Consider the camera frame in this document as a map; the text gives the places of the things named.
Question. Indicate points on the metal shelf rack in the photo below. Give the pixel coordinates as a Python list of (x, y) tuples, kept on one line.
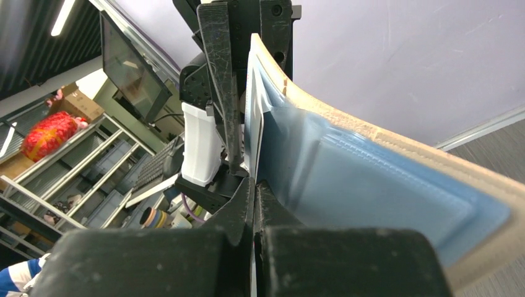
[(86, 183)]

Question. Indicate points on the grey keyboard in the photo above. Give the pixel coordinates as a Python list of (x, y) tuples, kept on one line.
[(151, 172)]

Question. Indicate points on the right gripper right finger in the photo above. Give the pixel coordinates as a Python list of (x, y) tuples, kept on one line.
[(296, 260)]

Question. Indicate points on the coloured tape rolls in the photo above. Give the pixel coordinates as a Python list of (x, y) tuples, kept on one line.
[(153, 218)]

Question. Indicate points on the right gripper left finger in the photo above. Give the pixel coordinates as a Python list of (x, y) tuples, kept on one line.
[(211, 260)]

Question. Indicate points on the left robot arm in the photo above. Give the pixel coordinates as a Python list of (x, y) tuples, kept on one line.
[(204, 176)]

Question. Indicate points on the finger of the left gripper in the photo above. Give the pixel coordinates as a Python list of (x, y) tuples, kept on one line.
[(223, 32)]

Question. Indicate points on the red mesh bag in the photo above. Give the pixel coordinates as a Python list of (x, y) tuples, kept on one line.
[(49, 134)]

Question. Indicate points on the black monitor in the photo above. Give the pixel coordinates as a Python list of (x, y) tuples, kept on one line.
[(130, 72)]

